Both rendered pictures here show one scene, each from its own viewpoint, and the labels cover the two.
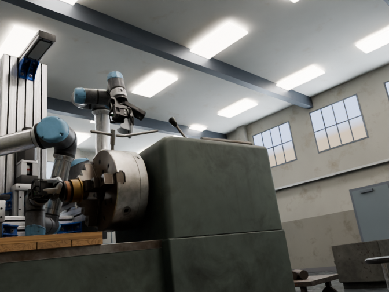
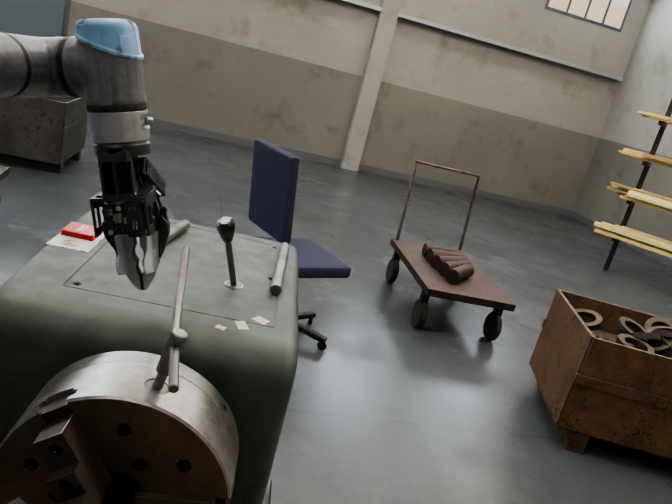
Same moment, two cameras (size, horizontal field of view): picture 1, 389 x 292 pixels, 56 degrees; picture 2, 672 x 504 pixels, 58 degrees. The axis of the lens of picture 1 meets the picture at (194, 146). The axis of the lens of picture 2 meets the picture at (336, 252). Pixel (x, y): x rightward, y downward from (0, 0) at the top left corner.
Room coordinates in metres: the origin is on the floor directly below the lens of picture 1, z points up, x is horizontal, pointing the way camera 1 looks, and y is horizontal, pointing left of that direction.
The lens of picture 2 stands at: (0.88, 0.85, 1.69)
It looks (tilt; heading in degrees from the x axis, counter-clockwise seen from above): 17 degrees down; 299
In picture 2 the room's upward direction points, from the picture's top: 15 degrees clockwise
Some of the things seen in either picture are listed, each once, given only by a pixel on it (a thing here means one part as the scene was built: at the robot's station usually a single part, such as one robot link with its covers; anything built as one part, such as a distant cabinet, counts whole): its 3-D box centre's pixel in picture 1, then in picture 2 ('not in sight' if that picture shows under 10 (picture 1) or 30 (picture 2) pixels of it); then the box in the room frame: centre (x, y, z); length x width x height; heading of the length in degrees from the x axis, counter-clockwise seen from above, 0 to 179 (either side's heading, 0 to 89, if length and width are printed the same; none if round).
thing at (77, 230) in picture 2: not in sight; (81, 233); (1.86, 0.12, 1.26); 0.06 x 0.06 x 0.02; 37
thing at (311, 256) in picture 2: not in sight; (295, 248); (2.83, -2.12, 0.58); 0.67 x 0.64 x 1.15; 48
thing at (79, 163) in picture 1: (79, 171); not in sight; (1.96, 0.65, 1.33); 0.13 x 0.12 x 0.14; 114
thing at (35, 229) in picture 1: (37, 224); not in sight; (1.50, 0.68, 1.00); 0.11 x 0.08 x 0.11; 1
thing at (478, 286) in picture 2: not in sight; (452, 246); (2.44, -3.76, 0.54); 1.30 x 0.76 x 1.08; 135
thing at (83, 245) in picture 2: not in sight; (77, 250); (1.84, 0.13, 1.23); 0.13 x 0.08 x 0.06; 127
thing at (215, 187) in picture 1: (193, 196); (164, 351); (1.67, 0.03, 1.06); 0.59 x 0.48 x 0.39; 127
